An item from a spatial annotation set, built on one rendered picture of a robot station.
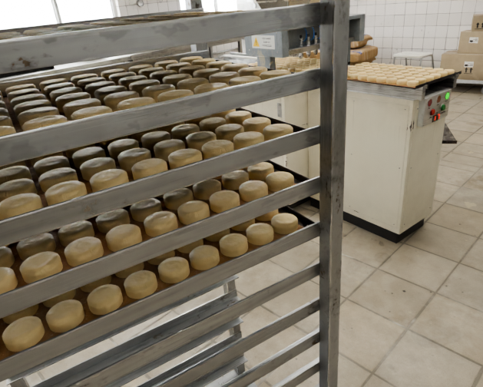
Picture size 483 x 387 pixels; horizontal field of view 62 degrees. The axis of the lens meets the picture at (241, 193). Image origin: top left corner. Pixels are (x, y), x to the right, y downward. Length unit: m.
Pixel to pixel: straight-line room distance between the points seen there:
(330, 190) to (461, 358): 1.33
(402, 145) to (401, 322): 0.85
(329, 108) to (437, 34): 5.78
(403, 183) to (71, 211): 1.92
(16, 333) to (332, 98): 0.56
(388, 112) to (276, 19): 1.64
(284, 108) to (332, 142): 1.76
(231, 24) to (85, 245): 0.36
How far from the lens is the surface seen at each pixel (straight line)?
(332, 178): 0.67
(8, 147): 0.49
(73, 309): 0.65
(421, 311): 2.06
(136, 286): 0.65
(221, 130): 0.69
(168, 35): 0.51
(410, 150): 2.19
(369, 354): 1.83
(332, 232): 0.73
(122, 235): 0.60
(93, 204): 0.52
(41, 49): 0.47
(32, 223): 0.52
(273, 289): 0.74
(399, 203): 2.31
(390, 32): 6.65
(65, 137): 0.49
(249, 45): 2.55
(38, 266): 0.59
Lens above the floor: 1.36
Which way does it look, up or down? 26 degrees down
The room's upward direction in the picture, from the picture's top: 5 degrees counter-clockwise
